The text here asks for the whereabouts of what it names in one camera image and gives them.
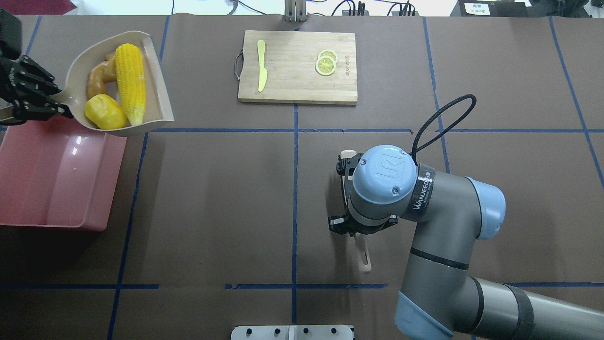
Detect wooden cutting board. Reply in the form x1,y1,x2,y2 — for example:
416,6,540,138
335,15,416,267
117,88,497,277
238,30,358,106

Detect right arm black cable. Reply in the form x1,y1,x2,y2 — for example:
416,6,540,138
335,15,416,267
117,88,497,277
411,94,477,163

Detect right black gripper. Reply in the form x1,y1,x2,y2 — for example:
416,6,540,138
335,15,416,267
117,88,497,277
328,152,398,236

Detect black bristle hand brush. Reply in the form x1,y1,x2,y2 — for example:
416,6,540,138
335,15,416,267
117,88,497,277
339,149,372,275

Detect lemon slice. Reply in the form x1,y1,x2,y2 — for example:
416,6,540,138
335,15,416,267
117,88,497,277
315,56,337,76

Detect yellow toy knife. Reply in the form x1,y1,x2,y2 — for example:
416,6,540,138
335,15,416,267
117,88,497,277
257,40,268,93

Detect yellow toy lemon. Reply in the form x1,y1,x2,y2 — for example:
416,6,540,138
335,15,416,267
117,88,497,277
84,94,129,130

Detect aluminium frame post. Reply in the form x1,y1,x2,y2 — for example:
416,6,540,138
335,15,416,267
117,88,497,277
284,0,308,22

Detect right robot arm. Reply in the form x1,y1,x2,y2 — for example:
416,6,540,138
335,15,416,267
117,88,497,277
328,145,604,340

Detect white mounting pillar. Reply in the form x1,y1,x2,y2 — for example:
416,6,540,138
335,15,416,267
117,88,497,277
230,324,356,340

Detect red cloth chair back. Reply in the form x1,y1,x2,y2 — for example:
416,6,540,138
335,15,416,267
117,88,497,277
0,0,77,16

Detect yellow toy corn cob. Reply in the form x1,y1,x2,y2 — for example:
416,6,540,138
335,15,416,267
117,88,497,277
115,43,146,126

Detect beige plastic dustpan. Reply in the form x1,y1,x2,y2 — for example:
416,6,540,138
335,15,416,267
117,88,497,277
52,31,175,137

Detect pink plastic bin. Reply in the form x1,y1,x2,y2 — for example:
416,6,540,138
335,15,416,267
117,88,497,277
0,118,127,232

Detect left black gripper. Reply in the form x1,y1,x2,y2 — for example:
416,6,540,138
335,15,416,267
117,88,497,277
0,9,74,124

